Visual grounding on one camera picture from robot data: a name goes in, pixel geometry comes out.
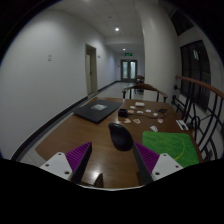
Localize green mouse mat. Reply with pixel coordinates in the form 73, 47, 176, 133
142, 131, 199, 167

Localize black metal railing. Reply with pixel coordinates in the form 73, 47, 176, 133
172, 79, 224, 161

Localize wooden stair handrail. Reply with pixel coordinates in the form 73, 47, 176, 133
175, 76, 224, 100

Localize double glass door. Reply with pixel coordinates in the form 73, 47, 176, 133
121, 60, 137, 82

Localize small red white card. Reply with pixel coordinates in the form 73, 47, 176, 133
133, 119, 141, 124

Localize wooden chair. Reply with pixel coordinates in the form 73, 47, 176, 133
122, 83, 168, 102

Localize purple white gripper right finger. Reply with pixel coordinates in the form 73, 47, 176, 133
133, 143, 182, 185

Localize dark window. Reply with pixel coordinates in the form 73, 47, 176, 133
181, 41, 211, 110

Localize white paper at edge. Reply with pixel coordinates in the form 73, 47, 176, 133
176, 120, 189, 130

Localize black computer mouse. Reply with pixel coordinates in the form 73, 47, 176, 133
108, 123, 134, 151

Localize small black box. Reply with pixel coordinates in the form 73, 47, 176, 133
118, 109, 128, 117

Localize side doorway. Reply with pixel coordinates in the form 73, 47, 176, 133
85, 44, 98, 95

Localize white card near mat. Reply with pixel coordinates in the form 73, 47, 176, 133
150, 126, 158, 132

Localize large black flat board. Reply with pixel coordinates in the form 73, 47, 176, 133
74, 100, 121, 124

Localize white small box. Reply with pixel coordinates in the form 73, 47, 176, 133
135, 102, 145, 107

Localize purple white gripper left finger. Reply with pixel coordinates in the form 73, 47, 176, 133
41, 142, 92, 184

